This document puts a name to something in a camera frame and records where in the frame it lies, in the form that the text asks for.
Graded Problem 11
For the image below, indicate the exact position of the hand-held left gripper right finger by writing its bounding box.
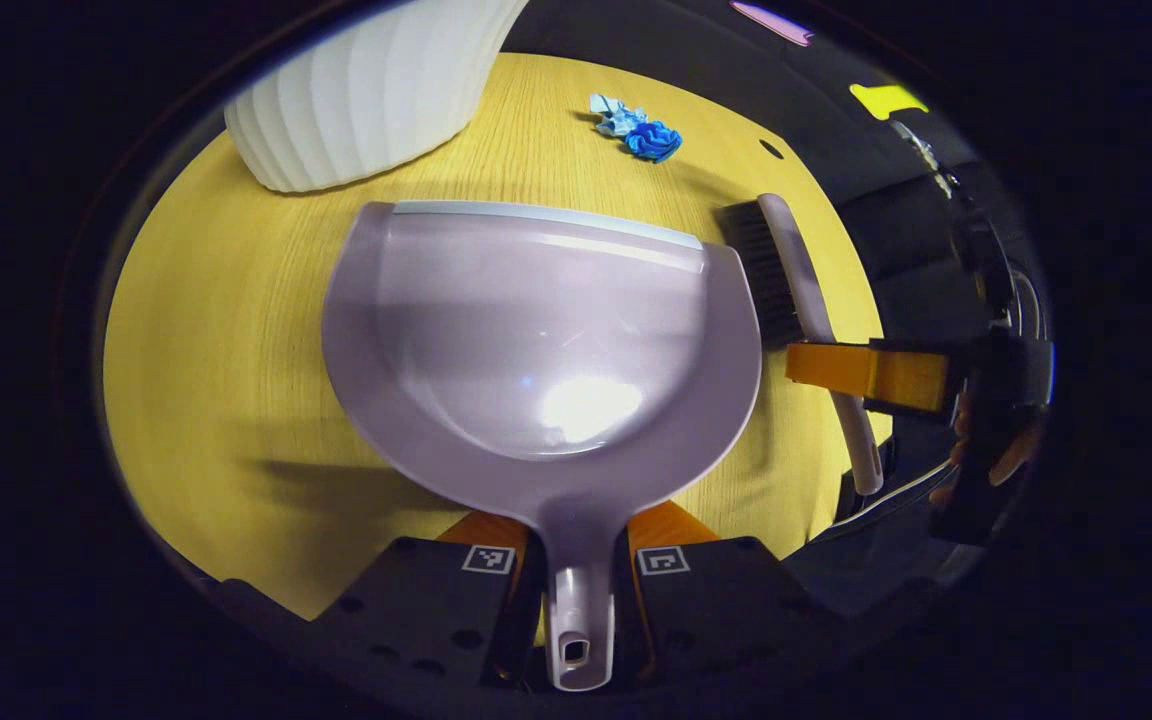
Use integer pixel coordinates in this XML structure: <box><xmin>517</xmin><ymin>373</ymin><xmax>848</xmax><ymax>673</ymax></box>
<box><xmin>616</xmin><ymin>500</ymin><xmax>829</xmax><ymax>685</ymax></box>

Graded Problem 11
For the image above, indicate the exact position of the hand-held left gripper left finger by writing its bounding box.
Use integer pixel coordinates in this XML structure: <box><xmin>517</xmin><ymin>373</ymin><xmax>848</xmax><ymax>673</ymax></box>
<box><xmin>311</xmin><ymin>510</ymin><xmax>547</xmax><ymax>693</ymax></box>

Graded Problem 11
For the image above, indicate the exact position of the small pale pink broom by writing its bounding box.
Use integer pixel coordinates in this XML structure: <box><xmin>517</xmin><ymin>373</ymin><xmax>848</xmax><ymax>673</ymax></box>
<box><xmin>716</xmin><ymin>193</ymin><xmax>884</xmax><ymax>498</ymax></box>

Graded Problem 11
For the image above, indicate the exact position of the pale pink dustpan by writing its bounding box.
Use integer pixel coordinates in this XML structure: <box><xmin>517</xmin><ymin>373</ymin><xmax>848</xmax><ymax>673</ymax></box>
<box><xmin>321</xmin><ymin>200</ymin><xmax>764</xmax><ymax>693</ymax></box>

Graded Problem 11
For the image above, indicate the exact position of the light blue paper scrap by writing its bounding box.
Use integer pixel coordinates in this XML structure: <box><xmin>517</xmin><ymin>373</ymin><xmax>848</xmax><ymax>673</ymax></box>
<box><xmin>589</xmin><ymin>94</ymin><xmax>649</xmax><ymax>138</ymax></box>

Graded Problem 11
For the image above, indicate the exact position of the white garbage bin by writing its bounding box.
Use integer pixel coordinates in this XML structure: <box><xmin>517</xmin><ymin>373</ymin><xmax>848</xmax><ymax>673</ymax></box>
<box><xmin>224</xmin><ymin>0</ymin><xmax>529</xmax><ymax>194</ymax></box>

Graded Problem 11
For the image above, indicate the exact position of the wooden desktop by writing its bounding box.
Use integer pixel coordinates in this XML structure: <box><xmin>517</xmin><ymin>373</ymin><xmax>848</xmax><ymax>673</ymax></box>
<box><xmin>101</xmin><ymin>52</ymin><xmax>895</xmax><ymax>621</ymax></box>

